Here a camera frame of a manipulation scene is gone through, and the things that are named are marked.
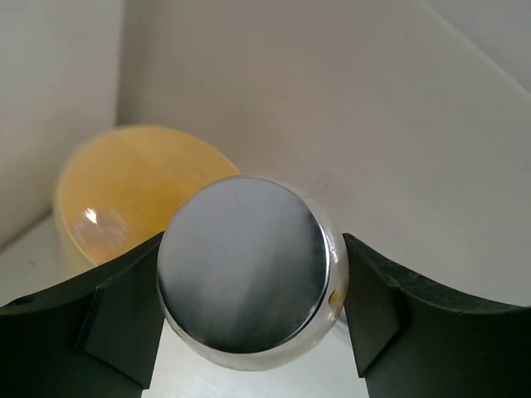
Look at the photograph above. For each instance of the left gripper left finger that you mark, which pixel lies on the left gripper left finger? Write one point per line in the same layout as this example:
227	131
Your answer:
94	335

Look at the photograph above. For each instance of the clear jar metal lid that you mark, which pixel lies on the clear jar metal lid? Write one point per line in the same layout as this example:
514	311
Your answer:
251	274

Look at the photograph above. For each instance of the yellow plastic bin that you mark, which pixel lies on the yellow plastic bin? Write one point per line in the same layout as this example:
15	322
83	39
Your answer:
123	187

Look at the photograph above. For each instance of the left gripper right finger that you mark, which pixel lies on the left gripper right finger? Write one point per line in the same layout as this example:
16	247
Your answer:
414	337

